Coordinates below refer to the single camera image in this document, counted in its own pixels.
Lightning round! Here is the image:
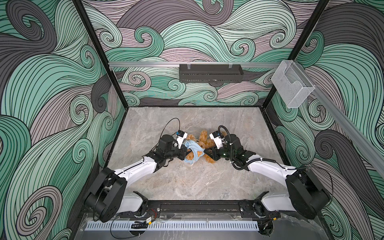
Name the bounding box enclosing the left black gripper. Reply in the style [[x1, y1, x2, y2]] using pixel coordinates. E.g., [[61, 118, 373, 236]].
[[164, 143, 192, 161]]

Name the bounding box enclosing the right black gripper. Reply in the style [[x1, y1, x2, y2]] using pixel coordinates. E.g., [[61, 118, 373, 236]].
[[203, 143, 237, 161]]

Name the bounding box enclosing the brown teddy bear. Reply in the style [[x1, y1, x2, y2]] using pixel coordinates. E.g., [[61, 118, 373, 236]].
[[187, 130, 216, 164]]

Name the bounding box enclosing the light blue fleece hoodie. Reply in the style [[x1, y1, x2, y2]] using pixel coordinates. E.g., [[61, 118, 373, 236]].
[[184, 140, 205, 165]]

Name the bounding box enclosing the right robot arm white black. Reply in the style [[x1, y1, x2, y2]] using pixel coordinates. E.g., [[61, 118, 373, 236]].
[[205, 132, 331, 220]]

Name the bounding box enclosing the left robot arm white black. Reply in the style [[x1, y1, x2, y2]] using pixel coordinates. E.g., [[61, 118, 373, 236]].
[[83, 131, 188, 223]]

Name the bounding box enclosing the right camera black cable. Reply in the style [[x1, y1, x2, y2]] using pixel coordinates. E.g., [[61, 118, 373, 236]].
[[217, 125, 232, 145]]

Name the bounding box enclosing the camera black cable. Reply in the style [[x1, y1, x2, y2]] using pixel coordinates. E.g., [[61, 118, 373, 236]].
[[158, 117, 181, 142], [217, 125, 232, 145]]

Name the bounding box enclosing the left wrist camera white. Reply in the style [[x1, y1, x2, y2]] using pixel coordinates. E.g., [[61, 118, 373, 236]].
[[176, 130, 188, 149]]

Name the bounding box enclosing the left camera black cable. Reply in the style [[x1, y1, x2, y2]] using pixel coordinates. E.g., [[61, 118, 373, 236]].
[[158, 117, 181, 142]]

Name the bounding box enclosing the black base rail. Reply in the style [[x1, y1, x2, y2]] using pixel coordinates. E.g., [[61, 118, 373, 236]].
[[80, 199, 319, 219]]

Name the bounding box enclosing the black wall tray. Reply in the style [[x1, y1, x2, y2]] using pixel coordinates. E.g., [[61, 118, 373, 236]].
[[179, 65, 244, 84]]

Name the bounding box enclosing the clear plastic wall bin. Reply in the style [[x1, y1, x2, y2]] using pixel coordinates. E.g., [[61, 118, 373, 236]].
[[272, 60, 315, 109]]

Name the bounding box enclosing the aluminium rail back wall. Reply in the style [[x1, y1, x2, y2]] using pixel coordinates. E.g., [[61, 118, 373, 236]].
[[108, 61, 280, 69]]

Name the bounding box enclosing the aluminium rail wall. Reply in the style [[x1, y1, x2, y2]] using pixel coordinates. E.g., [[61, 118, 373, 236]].
[[108, 61, 280, 69], [294, 62, 384, 177]]

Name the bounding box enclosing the white slotted cable duct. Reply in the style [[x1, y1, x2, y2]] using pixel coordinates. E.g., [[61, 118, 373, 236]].
[[85, 221, 259, 232]]

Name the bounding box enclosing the aluminium rail right wall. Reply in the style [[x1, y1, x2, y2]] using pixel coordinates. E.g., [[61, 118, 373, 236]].
[[294, 62, 384, 177]]

